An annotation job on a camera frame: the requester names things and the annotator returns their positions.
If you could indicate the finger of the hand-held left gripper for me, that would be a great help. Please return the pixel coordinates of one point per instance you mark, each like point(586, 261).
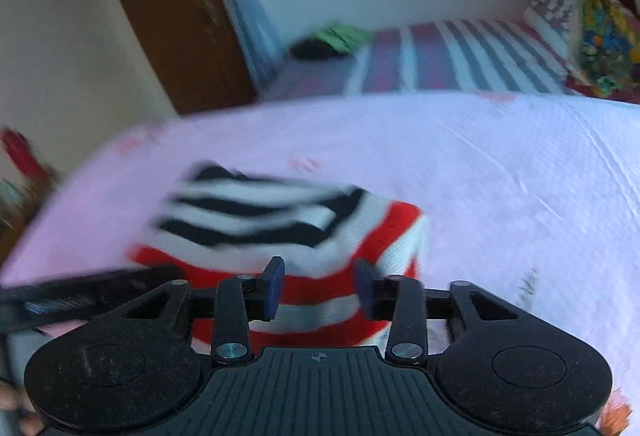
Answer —
point(75, 298)

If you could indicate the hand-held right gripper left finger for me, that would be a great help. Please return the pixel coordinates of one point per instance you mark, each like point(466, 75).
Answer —
point(272, 288)

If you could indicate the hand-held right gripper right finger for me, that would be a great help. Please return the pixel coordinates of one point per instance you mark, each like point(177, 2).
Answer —
point(365, 291)

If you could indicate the white black red striped garment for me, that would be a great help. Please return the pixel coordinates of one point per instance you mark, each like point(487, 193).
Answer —
point(300, 221)

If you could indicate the person's left hand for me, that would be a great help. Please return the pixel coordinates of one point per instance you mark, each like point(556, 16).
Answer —
point(9, 398)

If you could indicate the red object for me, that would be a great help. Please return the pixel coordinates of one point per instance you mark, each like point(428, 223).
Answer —
point(22, 153)

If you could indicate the pink floral blanket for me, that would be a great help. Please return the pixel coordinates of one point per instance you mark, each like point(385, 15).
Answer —
point(500, 196)

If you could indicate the black cloth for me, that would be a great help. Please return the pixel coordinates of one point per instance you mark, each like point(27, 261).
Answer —
point(312, 48)

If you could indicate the striped bed sheet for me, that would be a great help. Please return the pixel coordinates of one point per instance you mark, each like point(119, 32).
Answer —
point(450, 56)

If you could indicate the green cloth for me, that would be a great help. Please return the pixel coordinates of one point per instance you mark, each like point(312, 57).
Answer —
point(345, 36)

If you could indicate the blue-grey curtain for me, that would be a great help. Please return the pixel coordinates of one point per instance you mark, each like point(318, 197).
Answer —
point(245, 1)

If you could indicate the brown wooden door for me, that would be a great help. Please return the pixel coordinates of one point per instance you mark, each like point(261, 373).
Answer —
point(165, 16)

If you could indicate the striped pillow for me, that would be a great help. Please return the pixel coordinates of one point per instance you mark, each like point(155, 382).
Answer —
point(552, 6)

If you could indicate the colourful patterned cushion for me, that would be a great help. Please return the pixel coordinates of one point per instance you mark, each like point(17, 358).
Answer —
point(605, 41)

